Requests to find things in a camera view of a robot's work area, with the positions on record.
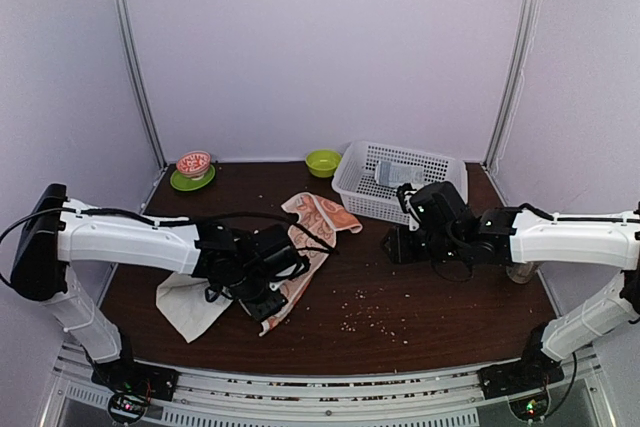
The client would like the orange bunny pattern towel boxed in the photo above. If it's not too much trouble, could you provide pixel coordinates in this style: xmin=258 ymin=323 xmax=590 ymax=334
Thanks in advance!
xmin=259 ymin=192 xmax=363 ymax=337

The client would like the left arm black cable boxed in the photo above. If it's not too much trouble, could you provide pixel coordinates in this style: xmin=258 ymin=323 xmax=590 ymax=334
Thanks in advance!
xmin=0 ymin=210 xmax=337 ymax=304

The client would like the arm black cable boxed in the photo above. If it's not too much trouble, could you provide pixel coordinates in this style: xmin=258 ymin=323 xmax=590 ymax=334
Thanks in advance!
xmin=0 ymin=210 xmax=337 ymax=304
xmin=433 ymin=226 xmax=476 ymax=284

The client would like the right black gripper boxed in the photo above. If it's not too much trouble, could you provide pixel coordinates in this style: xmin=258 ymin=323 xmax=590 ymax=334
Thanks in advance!
xmin=381 ymin=225 xmax=464 ymax=265

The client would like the aluminium frame post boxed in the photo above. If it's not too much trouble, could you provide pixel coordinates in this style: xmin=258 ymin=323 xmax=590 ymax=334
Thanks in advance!
xmin=113 ymin=0 xmax=168 ymax=169
xmin=483 ymin=0 xmax=540 ymax=172

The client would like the right aluminium frame post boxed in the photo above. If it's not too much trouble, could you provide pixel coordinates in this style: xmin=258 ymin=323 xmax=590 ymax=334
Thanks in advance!
xmin=483 ymin=0 xmax=540 ymax=172

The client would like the white plastic perforated basket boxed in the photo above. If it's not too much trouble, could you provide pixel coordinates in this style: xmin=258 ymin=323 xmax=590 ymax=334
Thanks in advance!
xmin=332 ymin=141 xmax=468 ymax=225

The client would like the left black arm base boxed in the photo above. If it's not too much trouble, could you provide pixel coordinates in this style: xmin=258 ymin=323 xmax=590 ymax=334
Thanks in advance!
xmin=85 ymin=335 xmax=179 ymax=401

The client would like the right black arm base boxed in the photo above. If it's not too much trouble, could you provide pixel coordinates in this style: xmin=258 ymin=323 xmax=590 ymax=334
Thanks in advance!
xmin=477 ymin=323 xmax=564 ymax=399

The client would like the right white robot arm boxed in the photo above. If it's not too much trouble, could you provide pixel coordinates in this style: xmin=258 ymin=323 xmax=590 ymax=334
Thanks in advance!
xmin=383 ymin=181 xmax=639 ymax=389

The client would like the small green bowl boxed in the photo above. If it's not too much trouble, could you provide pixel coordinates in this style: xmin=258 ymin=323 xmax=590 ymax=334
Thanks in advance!
xmin=305 ymin=149 xmax=342 ymax=178

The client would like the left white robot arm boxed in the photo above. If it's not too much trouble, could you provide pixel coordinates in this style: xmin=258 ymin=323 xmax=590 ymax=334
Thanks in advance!
xmin=10 ymin=184 xmax=310 ymax=391

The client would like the front aluminium rail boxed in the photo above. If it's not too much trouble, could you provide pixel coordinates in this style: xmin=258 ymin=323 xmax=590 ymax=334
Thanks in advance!
xmin=36 ymin=341 xmax=622 ymax=426

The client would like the beige paper cup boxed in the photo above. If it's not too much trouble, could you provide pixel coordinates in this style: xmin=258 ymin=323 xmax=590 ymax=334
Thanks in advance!
xmin=506 ymin=262 xmax=542 ymax=285

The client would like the white towel blue print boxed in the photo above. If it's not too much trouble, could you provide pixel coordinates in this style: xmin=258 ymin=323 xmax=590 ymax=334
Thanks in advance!
xmin=156 ymin=273 xmax=232 ymax=343

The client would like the green plate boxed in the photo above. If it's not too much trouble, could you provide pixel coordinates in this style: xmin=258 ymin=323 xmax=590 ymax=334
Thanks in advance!
xmin=170 ymin=164 xmax=216 ymax=192

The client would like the red patterned bowl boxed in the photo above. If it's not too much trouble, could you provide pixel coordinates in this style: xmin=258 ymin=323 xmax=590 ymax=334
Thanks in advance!
xmin=176 ymin=151 xmax=211 ymax=180

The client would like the left aluminium frame post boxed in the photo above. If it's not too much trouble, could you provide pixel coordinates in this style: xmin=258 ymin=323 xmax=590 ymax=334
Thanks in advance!
xmin=113 ymin=0 xmax=168 ymax=169

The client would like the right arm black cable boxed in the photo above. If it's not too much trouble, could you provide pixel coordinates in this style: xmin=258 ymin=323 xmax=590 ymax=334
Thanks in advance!
xmin=433 ymin=226 xmax=476 ymax=284

